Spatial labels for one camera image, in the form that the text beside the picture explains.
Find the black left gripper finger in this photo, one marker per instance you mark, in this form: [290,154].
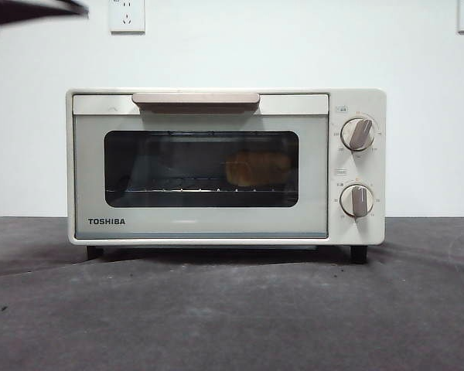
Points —
[23,9]

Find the golden brown bread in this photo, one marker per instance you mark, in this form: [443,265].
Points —
[255,170]

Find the beige oven knob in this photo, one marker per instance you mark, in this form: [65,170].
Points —
[357,134]
[356,201]

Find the white Toshiba toaster oven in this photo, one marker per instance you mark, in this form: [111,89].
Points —
[373,172]

